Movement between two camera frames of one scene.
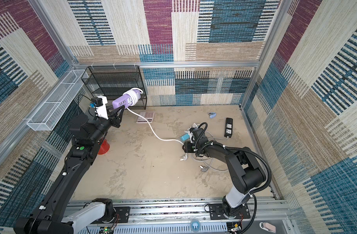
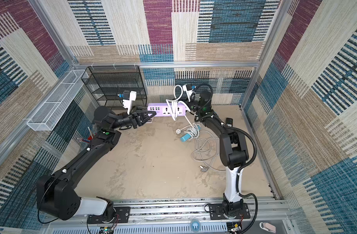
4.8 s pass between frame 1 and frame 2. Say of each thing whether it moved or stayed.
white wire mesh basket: stayed
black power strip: stayed
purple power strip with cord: moved
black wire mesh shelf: stayed
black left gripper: moved
